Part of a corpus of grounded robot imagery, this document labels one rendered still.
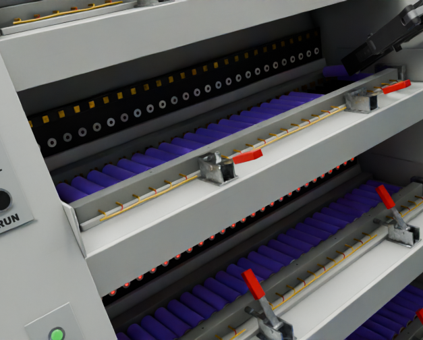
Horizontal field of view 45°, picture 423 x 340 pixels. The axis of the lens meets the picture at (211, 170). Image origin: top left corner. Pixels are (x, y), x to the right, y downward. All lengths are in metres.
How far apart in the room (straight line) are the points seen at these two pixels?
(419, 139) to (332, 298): 0.35
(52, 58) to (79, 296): 0.21
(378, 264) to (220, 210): 0.28
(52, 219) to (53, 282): 0.05
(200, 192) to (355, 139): 0.25
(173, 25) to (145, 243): 0.23
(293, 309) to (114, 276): 0.26
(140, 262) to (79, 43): 0.21
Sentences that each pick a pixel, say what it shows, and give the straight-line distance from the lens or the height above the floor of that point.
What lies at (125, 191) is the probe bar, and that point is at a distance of 0.54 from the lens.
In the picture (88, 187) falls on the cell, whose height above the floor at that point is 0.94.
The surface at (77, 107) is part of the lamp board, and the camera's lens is 0.65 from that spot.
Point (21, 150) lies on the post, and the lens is 0.46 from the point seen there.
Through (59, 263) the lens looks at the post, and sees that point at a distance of 0.46.
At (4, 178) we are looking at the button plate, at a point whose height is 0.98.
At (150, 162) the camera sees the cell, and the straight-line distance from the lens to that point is 0.61.
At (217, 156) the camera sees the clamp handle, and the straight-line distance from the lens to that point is 0.55.
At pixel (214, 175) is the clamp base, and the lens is 0.55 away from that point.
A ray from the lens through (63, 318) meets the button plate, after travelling 0.47.
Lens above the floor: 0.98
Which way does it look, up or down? 7 degrees down
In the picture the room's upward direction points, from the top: 20 degrees counter-clockwise
